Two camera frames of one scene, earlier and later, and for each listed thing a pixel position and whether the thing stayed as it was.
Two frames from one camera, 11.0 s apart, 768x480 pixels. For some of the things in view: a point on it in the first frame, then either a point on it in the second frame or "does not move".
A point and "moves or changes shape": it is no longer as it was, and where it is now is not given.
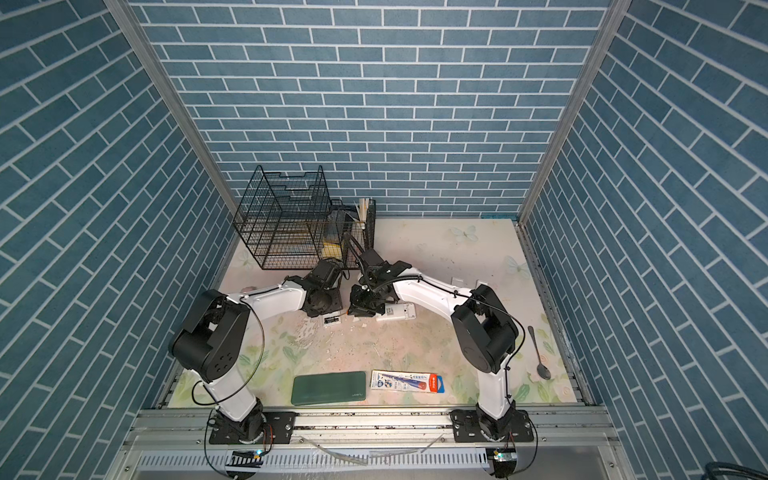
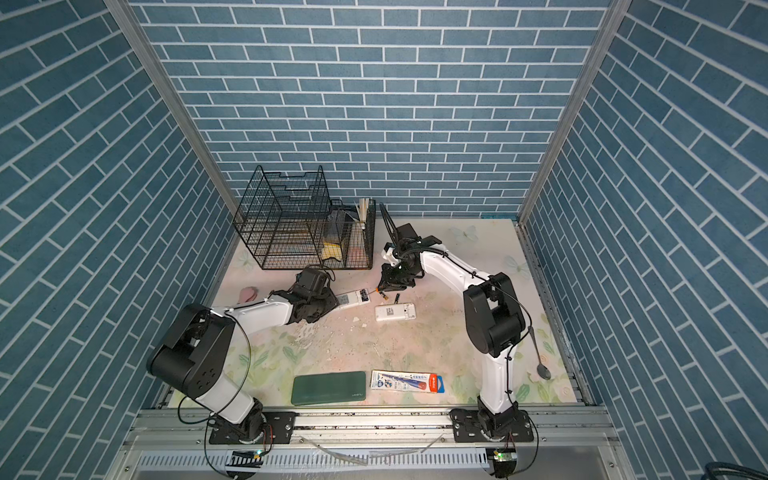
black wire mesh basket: x=359 y=221 does not move
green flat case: x=329 y=388 does not move
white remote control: x=397 y=312 does not move
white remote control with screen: x=329 y=320 moves or changes shape
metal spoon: x=541 y=369 does not move
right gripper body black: x=366 y=301 → x=399 y=277
